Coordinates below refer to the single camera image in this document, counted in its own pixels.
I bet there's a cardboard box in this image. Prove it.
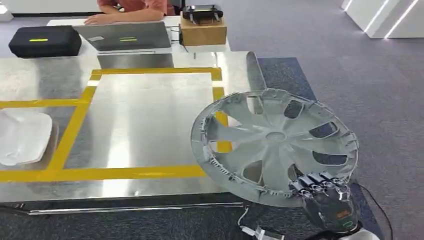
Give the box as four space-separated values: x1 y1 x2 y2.
179 15 228 48

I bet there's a white lit wall panel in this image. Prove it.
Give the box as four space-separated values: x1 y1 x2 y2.
340 0 424 40

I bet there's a yellow bench tape strip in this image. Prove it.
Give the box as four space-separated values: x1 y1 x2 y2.
47 85 98 172
0 98 91 110
0 164 208 183
90 67 223 82

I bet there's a white moulded tray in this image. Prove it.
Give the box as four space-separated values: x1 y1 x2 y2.
0 110 61 168

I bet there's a grey laptop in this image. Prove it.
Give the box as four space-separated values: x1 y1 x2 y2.
72 20 173 56

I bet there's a steel workbench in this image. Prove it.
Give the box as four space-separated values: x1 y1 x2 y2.
0 50 268 217

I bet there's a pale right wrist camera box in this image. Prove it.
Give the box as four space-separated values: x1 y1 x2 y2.
338 227 382 240

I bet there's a black handheld controller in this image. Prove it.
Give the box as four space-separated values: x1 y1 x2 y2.
181 3 224 25

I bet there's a grey plastic wheel cover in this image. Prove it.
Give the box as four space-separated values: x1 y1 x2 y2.
190 87 360 209

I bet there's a white cable with connector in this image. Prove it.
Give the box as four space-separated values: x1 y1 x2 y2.
236 206 286 240

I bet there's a person's hand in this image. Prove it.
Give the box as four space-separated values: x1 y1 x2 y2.
84 13 112 26

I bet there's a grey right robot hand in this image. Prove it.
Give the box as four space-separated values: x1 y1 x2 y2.
289 171 361 234

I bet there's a person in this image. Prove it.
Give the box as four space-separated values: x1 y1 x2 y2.
96 0 177 17

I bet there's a black hard case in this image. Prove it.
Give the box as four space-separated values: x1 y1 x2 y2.
8 25 83 59

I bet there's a black floor cable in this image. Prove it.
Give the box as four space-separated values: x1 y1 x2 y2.
356 183 395 240

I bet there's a black thin cable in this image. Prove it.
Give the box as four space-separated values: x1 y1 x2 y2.
170 27 190 54

